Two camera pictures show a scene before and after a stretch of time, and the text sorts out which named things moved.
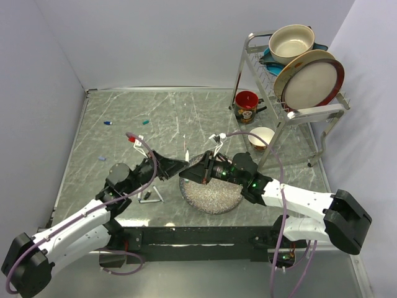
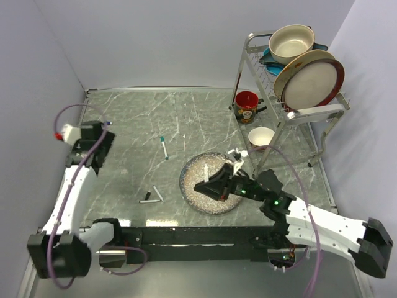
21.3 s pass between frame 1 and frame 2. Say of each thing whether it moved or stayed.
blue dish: stayed
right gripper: moved
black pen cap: stayed
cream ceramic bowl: stayed
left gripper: moved
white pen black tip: stayed
